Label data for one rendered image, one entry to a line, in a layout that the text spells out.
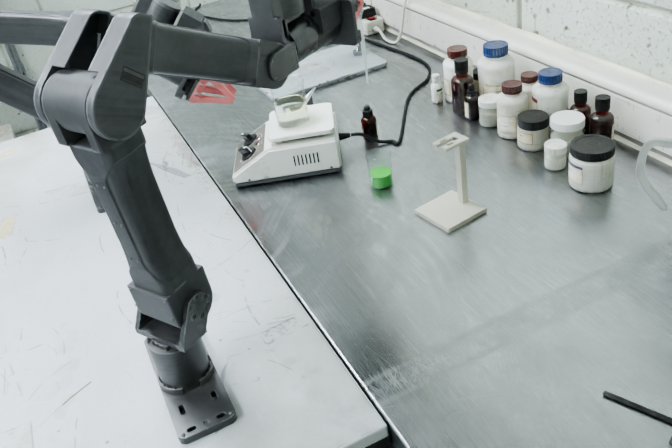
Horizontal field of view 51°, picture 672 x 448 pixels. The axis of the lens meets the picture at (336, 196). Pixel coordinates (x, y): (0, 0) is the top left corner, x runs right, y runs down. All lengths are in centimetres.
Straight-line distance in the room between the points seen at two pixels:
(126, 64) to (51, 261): 62
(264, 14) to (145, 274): 35
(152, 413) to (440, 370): 35
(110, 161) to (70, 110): 6
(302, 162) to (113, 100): 62
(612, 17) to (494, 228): 44
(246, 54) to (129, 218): 24
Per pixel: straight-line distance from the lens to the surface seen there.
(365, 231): 111
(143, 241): 78
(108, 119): 70
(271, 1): 90
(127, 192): 75
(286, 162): 127
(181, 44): 78
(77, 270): 122
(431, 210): 113
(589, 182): 116
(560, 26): 143
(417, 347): 90
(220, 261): 112
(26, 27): 131
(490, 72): 140
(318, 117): 130
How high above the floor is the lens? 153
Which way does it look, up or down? 31 degrees down
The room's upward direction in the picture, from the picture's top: 10 degrees counter-clockwise
